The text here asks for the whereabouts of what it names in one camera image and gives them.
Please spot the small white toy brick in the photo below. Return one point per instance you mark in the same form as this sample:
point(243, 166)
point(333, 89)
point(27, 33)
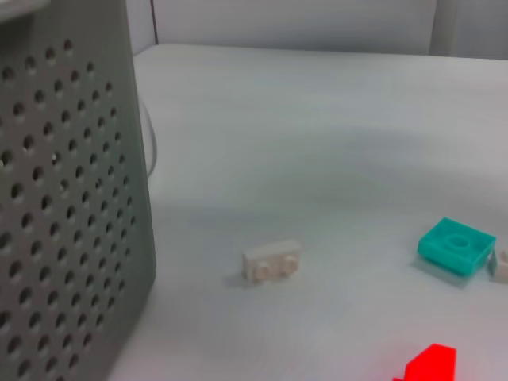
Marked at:
point(272, 262)

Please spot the teal square toy plate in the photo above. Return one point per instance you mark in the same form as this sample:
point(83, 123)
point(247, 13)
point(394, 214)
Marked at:
point(456, 246)

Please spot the red sloped toy brick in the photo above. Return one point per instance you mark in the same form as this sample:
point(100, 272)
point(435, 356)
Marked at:
point(428, 365)

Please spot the glass carafe black lid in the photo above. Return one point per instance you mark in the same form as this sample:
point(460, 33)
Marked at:
point(156, 152)

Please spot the grey-green perforated plastic basket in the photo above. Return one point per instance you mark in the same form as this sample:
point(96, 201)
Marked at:
point(59, 198)

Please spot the white flat toy plate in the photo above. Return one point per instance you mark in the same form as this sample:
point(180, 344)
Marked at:
point(501, 268)

